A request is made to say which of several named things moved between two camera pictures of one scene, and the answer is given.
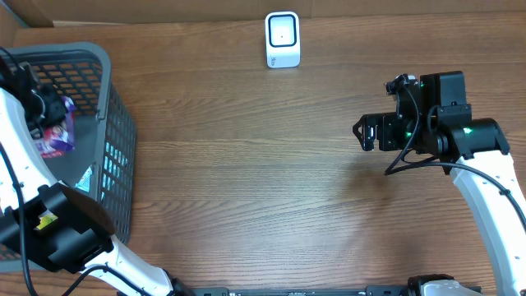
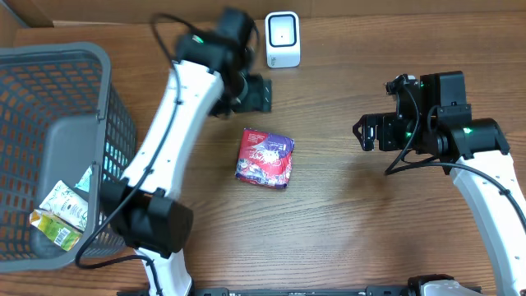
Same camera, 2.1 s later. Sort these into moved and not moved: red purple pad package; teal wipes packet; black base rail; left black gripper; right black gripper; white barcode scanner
Moved: red purple pad package; left black gripper
Not moved: teal wipes packet; right black gripper; white barcode scanner; black base rail
